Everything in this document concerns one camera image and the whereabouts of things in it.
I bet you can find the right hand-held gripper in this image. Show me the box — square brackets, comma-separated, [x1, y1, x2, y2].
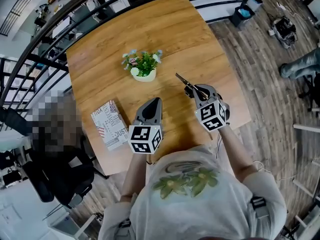
[184, 83, 231, 133]

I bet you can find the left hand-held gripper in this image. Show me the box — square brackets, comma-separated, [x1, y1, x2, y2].
[127, 97, 165, 155]

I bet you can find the dark slim metal object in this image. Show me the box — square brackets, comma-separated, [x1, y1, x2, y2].
[174, 72, 210, 100]

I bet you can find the person's right forearm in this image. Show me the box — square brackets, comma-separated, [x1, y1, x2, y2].
[216, 123, 261, 184]

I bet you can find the person's left forearm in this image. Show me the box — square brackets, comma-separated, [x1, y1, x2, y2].
[119, 150, 151, 203]

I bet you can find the potted plant in white pot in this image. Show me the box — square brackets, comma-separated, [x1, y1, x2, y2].
[121, 48, 164, 83]

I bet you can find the printed white book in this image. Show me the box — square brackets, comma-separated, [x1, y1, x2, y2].
[90, 99, 130, 152]

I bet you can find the wooden table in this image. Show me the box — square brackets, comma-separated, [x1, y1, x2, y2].
[65, 0, 252, 177]

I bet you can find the pile of black equipment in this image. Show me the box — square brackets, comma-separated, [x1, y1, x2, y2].
[268, 15, 299, 49]

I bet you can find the black office chair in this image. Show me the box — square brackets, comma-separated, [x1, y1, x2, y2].
[21, 133, 111, 211]

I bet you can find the person's white floral shirt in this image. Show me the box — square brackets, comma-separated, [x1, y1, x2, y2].
[97, 143, 288, 240]

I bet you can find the black chair with wheeled base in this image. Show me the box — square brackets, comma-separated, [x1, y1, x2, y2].
[298, 73, 320, 113]

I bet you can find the black metal railing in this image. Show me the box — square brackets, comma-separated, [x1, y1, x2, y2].
[0, 0, 259, 125]

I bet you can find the thin black cable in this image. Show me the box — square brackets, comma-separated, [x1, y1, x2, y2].
[215, 132, 224, 160]

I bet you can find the white cable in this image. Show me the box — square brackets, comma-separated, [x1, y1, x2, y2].
[275, 1, 301, 19]

